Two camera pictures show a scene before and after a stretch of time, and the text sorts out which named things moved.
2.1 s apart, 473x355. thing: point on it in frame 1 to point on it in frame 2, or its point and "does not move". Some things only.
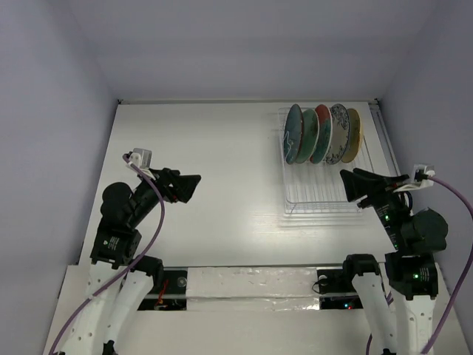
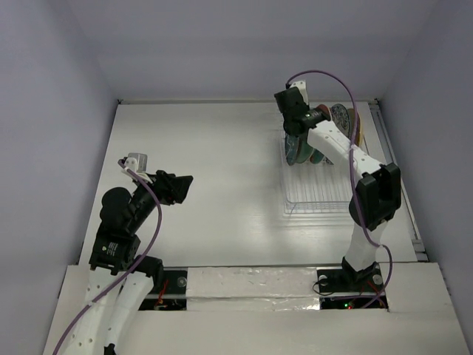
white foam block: (278, 288) does not move
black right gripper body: (370, 188) to (289, 123)
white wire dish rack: (317, 188) does not move
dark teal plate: (293, 134) does not move
